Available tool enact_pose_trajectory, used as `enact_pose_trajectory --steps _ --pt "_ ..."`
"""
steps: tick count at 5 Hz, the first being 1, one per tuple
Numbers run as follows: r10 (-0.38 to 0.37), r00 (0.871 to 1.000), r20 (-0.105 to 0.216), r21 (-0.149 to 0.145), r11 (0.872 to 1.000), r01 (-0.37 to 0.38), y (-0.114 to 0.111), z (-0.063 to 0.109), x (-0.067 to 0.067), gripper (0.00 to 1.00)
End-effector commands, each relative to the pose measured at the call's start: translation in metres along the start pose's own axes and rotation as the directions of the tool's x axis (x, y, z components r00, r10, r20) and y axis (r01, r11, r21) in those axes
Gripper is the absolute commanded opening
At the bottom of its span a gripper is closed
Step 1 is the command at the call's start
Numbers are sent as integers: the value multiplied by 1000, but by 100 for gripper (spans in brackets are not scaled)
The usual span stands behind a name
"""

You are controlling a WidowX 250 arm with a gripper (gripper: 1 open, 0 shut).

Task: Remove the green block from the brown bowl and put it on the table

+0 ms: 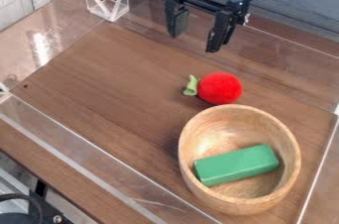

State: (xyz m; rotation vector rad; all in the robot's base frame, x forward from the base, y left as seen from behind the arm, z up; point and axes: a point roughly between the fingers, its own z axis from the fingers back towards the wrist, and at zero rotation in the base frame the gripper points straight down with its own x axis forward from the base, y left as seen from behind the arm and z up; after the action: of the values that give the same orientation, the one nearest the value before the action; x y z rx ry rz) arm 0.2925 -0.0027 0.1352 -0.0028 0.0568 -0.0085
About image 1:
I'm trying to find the black cable at corner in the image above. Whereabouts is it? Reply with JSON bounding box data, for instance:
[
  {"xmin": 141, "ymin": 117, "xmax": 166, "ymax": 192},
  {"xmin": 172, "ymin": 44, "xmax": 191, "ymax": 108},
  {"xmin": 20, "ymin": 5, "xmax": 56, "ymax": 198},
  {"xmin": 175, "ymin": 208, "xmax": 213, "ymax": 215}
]
[{"xmin": 0, "ymin": 192, "xmax": 44, "ymax": 224}]

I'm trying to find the clear acrylic corner bracket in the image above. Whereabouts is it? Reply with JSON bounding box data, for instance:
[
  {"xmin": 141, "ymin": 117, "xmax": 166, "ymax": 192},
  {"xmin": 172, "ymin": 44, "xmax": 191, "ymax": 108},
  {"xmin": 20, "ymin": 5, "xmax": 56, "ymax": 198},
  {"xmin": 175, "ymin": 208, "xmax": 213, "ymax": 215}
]
[{"xmin": 84, "ymin": 0, "xmax": 129, "ymax": 22}]

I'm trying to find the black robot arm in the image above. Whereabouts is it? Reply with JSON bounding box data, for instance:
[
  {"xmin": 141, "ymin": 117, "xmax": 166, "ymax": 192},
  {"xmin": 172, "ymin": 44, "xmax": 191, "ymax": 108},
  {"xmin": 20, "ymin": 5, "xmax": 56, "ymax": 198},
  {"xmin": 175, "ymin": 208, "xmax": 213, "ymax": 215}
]
[{"xmin": 162, "ymin": 0, "xmax": 253, "ymax": 53}]

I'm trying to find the brown wooden bowl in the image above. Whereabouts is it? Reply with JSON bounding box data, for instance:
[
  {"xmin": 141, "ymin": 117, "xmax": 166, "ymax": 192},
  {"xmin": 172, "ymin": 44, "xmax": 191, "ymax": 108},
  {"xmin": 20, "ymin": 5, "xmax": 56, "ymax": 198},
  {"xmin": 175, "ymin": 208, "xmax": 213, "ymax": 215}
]
[{"xmin": 177, "ymin": 104, "xmax": 301, "ymax": 215}]

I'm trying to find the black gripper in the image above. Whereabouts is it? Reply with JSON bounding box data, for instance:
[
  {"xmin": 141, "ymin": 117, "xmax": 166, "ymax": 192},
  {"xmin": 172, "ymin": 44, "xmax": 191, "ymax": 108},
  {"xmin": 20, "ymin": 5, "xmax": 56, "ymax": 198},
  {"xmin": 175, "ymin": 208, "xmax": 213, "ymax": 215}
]
[{"xmin": 164, "ymin": 0, "xmax": 253, "ymax": 53}]

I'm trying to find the clear acrylic front wall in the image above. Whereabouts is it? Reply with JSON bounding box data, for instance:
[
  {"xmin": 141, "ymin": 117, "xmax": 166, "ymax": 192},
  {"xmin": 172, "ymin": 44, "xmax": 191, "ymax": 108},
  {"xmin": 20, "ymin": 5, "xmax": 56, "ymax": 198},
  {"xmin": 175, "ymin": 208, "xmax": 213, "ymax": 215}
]
[{"xmin": 0, "ymin": 93, "xmax": 221, "ymax": 224}]

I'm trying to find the green rectangular block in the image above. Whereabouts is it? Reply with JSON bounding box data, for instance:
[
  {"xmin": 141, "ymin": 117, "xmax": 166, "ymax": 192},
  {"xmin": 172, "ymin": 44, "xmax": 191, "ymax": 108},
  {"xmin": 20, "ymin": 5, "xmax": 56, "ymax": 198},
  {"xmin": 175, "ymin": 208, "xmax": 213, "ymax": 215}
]
[{"xmin": 193, "ymin": 145, "xmax": 279, "ymax": 186}]

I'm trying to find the red plush strawberry toy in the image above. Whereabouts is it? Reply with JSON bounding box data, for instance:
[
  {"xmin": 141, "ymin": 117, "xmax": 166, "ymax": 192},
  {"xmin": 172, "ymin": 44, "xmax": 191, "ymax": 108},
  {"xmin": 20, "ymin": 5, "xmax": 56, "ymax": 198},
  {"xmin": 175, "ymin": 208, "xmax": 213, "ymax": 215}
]
[{"xmin": 183, "ymin": 72, "xmax": 243, "ymax": 105}]

